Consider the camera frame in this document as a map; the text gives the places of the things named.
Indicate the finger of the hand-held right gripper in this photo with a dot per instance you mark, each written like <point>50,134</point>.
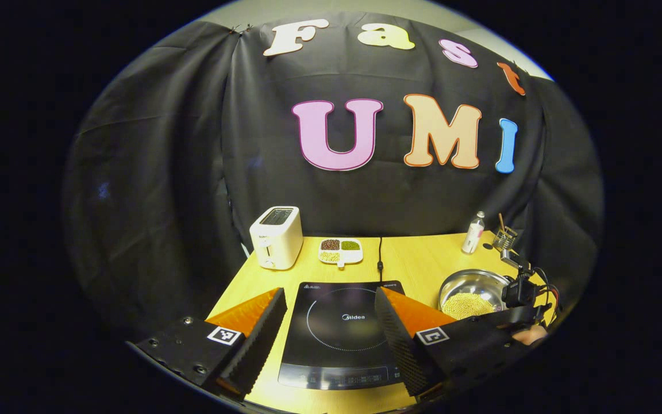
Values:
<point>518,317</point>

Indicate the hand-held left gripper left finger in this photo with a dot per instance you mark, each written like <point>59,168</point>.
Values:
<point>259,345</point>

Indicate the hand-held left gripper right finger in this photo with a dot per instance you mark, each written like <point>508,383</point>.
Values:
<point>403,351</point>

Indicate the black induction cooktop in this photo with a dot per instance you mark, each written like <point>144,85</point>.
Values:
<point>337,333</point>

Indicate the white bottle with red label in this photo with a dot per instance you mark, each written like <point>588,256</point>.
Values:
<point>472,236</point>

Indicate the white toaster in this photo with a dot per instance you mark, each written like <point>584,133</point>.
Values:
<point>276,241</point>

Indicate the white divided dish of beans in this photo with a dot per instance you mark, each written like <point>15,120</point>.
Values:
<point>339,252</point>

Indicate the black backdrop cloth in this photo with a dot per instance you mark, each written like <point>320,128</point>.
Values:
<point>153,172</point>

